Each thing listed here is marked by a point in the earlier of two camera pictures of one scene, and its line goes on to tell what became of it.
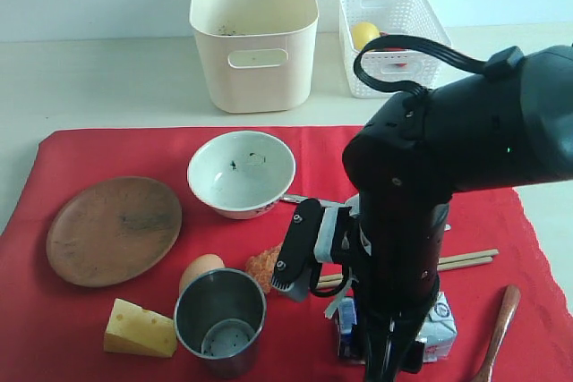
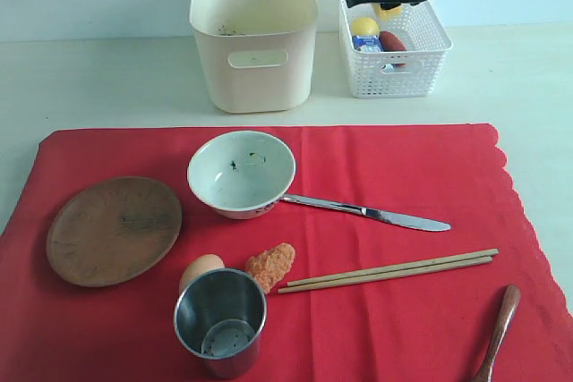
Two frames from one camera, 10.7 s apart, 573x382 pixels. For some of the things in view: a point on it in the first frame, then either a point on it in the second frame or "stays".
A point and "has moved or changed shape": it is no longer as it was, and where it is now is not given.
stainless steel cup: (218, 317) stays
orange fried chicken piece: (262, 266) has moved or changed shape
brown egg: (198, 267) stays
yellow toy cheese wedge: (132, 329) -> (381, 14)
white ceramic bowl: (242, 174) stays
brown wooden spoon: (509, 304) stays
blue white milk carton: (439, 332) -> (366, 43)
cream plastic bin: (256, 21) stays
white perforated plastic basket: (397, 10) stays
